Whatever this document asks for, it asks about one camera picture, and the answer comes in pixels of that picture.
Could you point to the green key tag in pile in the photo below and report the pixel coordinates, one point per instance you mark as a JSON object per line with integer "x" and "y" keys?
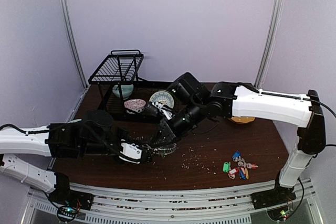
{"x": 226, "y": 167}

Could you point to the teal ceramic bowl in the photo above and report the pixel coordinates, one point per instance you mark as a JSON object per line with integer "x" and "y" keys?
{"x": 123, "y": 91}

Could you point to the right circuit board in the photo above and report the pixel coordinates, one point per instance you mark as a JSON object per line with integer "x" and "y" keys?
{"x": 279, "y": 214}

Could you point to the aluminium frame post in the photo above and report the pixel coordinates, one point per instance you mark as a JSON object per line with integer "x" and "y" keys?
{"x": 269, "y": 44}
{"x": 72, "y": 43}

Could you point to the left circuit board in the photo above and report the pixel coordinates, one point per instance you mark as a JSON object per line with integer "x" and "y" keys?
{"x": 66, "y": 214}

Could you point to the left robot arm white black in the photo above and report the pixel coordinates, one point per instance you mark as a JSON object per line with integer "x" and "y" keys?
{"x": 89, "y": 136}

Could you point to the yellow dotted plate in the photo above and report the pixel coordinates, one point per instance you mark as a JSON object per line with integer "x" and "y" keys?
{"x": 241, "y": 120}

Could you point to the black wire dish rack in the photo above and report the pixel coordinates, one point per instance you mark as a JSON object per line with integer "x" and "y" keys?
{"x": 118, "y": 81}

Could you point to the right aluminium frame post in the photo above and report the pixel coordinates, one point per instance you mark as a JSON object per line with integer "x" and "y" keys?
{"x": 269, "y": 44}

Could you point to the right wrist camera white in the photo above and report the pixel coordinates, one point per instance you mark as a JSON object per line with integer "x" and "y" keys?
{"x": 159, "y": 109}

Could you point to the pink patterned bowl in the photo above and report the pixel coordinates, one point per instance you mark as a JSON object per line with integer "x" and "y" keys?
{"x": 134, "y": 106}

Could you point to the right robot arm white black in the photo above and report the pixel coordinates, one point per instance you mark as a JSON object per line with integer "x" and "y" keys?
{"x": 237, "y": 99}

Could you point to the blue key tag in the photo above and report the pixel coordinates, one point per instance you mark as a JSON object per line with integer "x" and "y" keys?
{"x": 236, "y": 155}

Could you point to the blue yellow patterned plate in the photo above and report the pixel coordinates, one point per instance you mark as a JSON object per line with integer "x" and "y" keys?
{"x": 163, "y": 97}

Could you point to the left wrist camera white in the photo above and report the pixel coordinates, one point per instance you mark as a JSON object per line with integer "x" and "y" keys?
{"x": 130, "y": 153}

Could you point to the light teal plate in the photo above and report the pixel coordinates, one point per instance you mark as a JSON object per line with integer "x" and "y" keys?
{"x": 75, "y": 121}

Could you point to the black keyring disc with rings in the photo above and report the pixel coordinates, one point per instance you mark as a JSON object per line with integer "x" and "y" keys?
{"x": 160, "y": 149}

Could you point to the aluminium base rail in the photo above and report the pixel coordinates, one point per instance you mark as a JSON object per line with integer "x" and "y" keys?
{"x": 218, "y": 205}

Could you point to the red key tag in pile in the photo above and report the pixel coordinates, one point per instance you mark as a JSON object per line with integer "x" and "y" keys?
{"x": 233, "y": 172}

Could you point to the circuit board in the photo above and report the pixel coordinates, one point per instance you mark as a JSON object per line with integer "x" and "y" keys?
{"x": 66, "y": 214}
{"x": 279, "y": 214}

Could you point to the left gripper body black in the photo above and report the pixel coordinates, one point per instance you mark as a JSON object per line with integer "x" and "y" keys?
{"x": 124, "y": 132}

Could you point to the red headed silver key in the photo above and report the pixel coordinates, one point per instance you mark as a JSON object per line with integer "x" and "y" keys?
{"x": 251, "y": 166}

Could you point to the left aluminium frame post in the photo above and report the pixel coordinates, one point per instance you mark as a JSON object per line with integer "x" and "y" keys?
{"x": 72, "y": 43}

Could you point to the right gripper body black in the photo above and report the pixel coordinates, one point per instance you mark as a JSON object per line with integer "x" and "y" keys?
{"x": 165, "y": 134}

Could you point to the yellow key tag in pile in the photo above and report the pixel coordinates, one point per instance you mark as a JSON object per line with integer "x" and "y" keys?
{"x": 246, "y": 173}

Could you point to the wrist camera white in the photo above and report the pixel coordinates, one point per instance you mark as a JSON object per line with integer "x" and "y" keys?
{"x": 130, "y": 153}
{"x": 159, "y": 109}

